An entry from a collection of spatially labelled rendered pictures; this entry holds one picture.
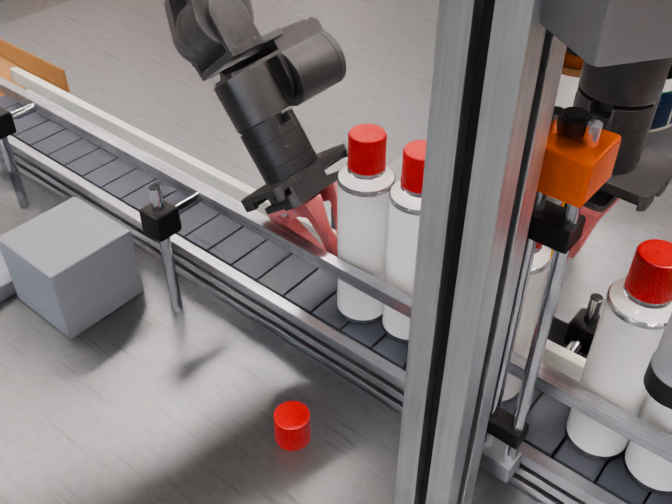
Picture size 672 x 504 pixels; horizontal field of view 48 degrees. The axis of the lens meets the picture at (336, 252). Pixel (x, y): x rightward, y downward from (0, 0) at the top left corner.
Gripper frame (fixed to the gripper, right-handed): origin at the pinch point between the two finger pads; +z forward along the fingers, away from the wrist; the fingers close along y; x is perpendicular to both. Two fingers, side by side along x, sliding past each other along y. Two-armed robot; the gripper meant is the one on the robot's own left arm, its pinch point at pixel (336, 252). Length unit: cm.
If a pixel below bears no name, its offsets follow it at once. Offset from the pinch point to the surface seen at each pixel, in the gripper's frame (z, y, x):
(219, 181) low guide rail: -10.4, 3.6, 18.0
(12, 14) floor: -104, 126, 296
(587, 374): 13.8, -1.8, -23.3
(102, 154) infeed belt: -19.9, 1.1, 35.7
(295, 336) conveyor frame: 6.5, -4.9, 6.7
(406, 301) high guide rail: 4.4, -4.0, -10.6
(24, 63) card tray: -40, 14, 69
